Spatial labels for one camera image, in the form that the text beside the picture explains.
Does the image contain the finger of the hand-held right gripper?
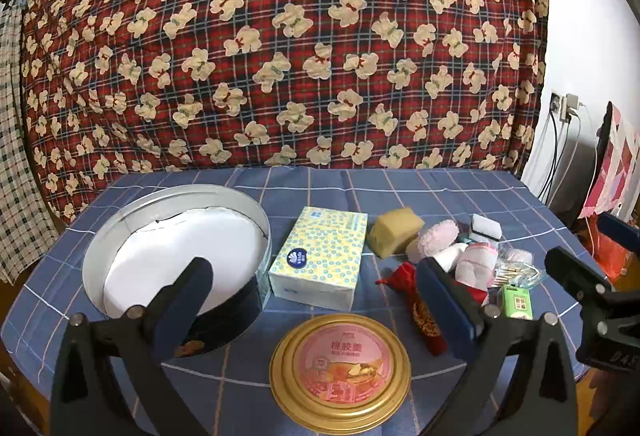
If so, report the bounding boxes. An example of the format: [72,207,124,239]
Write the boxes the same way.
[597,212,640,249]
[544,247,618,317]

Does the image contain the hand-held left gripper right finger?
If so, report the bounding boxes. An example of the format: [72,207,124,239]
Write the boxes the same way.
[415,257,586,436]

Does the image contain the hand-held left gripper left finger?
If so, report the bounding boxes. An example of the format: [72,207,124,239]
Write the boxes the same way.
[50,257,216,436]

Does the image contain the red embroidered pouch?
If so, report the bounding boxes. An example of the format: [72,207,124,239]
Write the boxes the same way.
[376,261,447,357]

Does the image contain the white towel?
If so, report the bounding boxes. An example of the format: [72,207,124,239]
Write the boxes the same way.
[432,242,468,274]

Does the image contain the pink fluffy cloth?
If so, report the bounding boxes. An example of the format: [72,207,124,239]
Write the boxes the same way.
[405,219,460,263]

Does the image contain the clear round container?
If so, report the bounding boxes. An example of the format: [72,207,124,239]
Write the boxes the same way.
[81,183,272,357]

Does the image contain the white sponge with dark layer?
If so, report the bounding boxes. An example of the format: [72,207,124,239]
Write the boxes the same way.
[470,213,503,244]

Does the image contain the orange plastic bag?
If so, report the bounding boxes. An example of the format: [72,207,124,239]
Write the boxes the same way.
[590,216,636,282]

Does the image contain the clear bag of cotton swabs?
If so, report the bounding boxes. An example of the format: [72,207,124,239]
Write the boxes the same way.
[492,243,546,289]

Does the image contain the small green box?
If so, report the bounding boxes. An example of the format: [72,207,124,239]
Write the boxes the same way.
[501,283,533,319]

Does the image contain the black panel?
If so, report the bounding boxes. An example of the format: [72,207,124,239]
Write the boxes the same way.
[595,101,615,217]

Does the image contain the yellow sponge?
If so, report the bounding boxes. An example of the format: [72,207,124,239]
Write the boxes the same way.
[367,208,426,259]

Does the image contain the gold round lid, pink label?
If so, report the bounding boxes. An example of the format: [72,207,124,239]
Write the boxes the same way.
[270,314,412,434]

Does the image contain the blue plaid tablecloth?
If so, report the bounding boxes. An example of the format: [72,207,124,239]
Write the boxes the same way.
[0,166,601,436]

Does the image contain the white charger plug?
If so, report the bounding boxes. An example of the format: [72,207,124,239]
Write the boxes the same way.
[560,93,581,122]

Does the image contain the yellow patterned tissue pack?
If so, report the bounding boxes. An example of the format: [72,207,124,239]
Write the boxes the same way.
[268,206,369,313]

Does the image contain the beige checkered cloth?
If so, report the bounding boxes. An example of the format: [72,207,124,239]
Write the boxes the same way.
[0,6,61,287]

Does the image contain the red plaid bear-print blanket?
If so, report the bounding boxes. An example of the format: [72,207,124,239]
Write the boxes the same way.
[20,0,551,224]

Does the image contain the black cable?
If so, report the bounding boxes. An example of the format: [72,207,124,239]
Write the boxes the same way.
[542,108,561,204]

